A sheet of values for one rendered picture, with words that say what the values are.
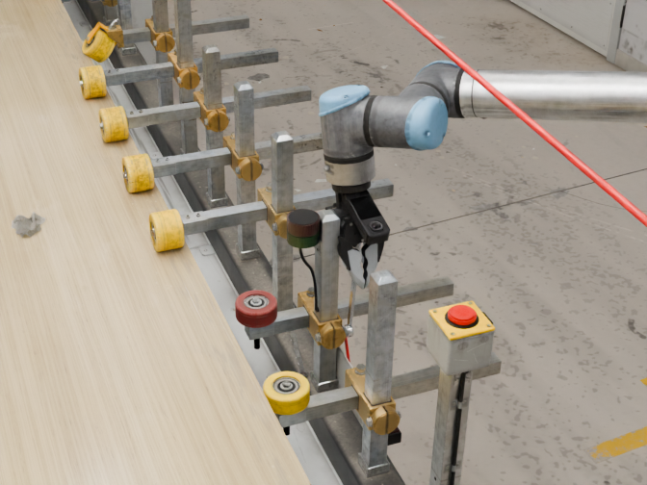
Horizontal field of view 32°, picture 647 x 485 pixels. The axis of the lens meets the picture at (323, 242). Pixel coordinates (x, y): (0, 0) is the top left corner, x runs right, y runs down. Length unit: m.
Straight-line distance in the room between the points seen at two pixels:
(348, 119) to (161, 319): 0.52
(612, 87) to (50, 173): 1.29
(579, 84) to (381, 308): 0.51
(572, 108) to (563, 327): 1.78
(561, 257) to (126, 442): 2.42
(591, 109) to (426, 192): 2.39
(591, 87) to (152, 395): 0.91
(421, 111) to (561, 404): 1.63
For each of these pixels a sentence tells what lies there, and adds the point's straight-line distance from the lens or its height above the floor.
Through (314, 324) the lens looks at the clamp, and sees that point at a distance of 2.17.
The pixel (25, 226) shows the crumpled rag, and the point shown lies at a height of 0.91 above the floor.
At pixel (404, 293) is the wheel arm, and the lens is 2.26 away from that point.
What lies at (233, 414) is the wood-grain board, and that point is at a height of 0.90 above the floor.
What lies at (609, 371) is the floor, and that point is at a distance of 3.54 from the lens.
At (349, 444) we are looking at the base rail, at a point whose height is 0.70.
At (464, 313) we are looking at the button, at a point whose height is 1.23.
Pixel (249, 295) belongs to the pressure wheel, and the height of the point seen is 0.91.
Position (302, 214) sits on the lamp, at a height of 1.10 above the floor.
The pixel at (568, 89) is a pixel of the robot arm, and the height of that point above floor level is 1.35.
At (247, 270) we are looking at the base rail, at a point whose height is 0.70.
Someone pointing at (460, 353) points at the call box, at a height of 1.19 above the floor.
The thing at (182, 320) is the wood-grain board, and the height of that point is 0.90.
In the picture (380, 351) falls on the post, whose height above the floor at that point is 0.98.
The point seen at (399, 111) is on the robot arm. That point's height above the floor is 1.31.
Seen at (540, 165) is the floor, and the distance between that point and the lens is 4.58.
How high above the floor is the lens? 2.16
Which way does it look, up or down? 33 degrees down
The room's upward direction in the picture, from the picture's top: 1 degrees clockwise
